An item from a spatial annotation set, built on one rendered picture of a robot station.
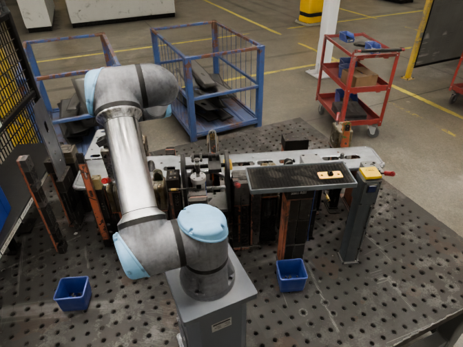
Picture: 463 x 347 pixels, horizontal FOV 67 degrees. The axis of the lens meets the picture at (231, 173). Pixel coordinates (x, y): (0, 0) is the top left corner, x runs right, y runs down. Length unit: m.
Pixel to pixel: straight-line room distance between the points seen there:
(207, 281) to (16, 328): 0.88
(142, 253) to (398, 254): 1.21
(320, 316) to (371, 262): 0.37
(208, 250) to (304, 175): 0.55
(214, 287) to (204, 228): 0.19
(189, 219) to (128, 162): 0.20
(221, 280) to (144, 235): 0.24
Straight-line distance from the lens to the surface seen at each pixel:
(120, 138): 0.89
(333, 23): 5.43
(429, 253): 1.80
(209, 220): 0.83
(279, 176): 1.25
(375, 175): 1.34
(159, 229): 0.83
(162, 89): 0.95
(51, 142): 1.64
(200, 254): 0.84
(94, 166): 1.71
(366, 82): 3.73
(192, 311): 0.95
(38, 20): 9.15
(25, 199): 1.58
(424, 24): 5.68
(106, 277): 1.61
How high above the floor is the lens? 1.90
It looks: 36 degrees down
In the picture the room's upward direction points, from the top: 1 degrees counter-clockwise
